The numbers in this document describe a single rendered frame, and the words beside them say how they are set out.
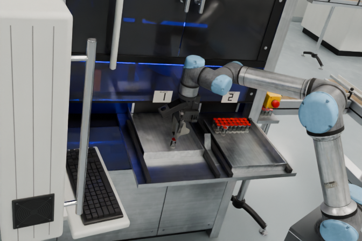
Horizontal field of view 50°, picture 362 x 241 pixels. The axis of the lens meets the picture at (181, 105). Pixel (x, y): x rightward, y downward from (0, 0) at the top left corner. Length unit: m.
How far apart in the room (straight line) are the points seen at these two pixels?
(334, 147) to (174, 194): 1.07
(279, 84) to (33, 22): 0.87
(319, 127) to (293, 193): 1.90
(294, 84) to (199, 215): 1.18
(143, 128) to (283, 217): 1.46
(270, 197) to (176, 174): 1.55
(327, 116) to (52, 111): 0.79
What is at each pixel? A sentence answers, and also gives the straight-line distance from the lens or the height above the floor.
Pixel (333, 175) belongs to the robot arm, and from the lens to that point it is 1.34.
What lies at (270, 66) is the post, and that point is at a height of 1.19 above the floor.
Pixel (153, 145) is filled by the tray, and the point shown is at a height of 0.88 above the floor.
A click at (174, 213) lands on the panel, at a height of 0.26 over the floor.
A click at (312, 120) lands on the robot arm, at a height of 1.30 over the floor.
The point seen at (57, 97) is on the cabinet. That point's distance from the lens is 1.02.
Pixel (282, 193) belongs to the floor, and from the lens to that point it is 3.07.
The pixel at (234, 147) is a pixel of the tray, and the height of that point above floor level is 0.88.
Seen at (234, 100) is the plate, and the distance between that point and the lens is 1.87.
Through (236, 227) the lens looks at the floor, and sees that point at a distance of 2.66.
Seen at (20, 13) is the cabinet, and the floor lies 1.55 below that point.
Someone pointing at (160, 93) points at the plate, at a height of 1.03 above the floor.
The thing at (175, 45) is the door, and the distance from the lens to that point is 1.64.
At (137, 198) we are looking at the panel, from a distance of 2.09.
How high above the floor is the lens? 1.85
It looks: 30 degrees down
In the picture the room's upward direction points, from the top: 12 degrees clockwise
